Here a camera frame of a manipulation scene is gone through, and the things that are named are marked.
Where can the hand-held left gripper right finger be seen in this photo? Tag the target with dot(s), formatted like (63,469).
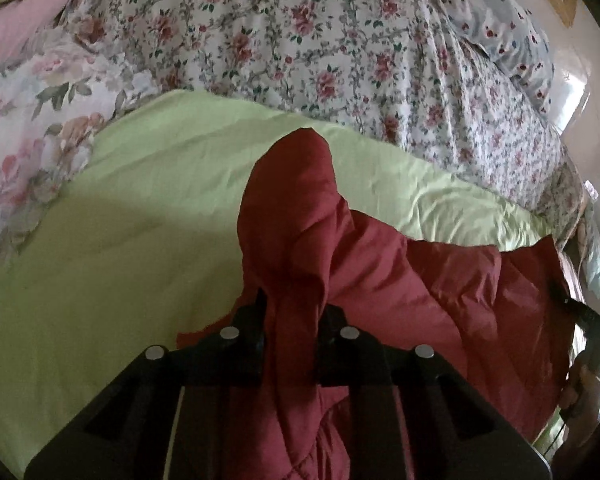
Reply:
(330,350)

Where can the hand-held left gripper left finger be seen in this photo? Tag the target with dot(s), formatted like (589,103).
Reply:
(250,340)

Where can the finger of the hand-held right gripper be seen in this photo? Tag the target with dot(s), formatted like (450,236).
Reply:
(575,308)

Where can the red quilted jacket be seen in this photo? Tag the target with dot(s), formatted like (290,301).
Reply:
(430,300)

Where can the person's right hand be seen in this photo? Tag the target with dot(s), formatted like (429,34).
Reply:
(582,390)

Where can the light green bed sheet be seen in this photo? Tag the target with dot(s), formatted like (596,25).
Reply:
(130,240)

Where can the pale blue heart print pillow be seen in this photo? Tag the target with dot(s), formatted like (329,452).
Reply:
(505,35)

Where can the large flower print cloth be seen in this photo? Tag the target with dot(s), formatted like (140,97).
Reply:
(30,125)

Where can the small rose print duvet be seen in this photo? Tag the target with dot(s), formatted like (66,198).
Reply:
(305,35)

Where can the pink pillow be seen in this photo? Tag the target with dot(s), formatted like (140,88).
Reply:
(15,25)

